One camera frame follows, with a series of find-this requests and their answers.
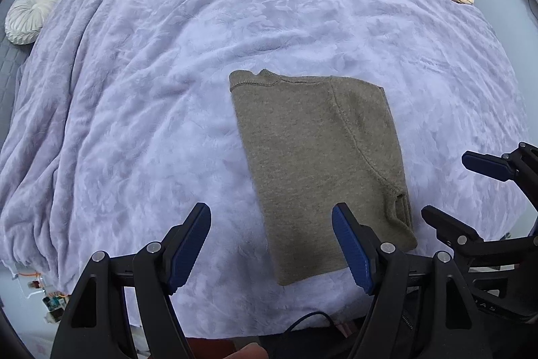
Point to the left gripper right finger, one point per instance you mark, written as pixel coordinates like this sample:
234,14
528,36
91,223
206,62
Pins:
421,308

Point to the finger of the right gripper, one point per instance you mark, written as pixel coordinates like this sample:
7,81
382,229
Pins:
459,236
500,168

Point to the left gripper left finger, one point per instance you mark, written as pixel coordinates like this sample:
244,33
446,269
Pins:
95,322

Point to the olive brown knit sweater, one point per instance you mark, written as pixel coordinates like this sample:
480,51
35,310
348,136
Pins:
312,142

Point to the clutter on floor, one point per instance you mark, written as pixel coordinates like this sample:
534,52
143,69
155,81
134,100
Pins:
35,285

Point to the person's dark trousers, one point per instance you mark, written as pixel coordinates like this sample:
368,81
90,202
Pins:
332,341

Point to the lavender plush bed blanket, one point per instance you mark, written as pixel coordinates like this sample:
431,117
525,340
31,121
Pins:
124,120

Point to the round white pleated cushion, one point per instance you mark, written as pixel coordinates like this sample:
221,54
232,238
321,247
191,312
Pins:
25,19

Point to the grey quilted headboard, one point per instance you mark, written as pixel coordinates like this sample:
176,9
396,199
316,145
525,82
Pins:
13,58

